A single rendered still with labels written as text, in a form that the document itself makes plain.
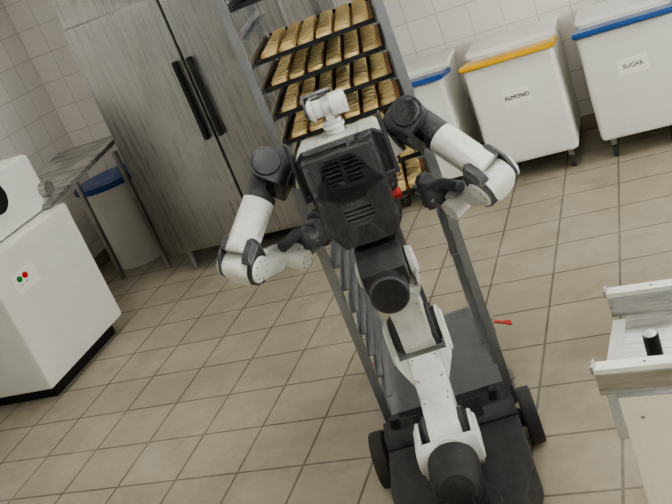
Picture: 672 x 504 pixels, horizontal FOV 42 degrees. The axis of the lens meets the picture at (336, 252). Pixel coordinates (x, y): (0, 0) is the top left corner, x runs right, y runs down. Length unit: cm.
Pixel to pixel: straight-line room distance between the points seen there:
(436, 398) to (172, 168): 324
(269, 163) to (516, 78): 289
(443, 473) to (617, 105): 306
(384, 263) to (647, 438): 94
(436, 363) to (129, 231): 400
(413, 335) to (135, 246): 398
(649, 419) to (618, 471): 114
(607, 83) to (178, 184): 265
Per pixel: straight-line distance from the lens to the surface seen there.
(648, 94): 515
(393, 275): 241
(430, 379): 283
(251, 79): 280
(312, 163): 230
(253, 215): 243
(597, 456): 303
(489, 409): 302
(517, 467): 279
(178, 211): 576
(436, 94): 523
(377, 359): 328
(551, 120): 519
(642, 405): 181
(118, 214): 646
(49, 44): 691
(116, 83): 561
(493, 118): 521
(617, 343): 196
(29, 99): 688
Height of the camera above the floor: 187
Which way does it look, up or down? 21 degrees down
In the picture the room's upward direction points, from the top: 22 degrees counter-clockwise
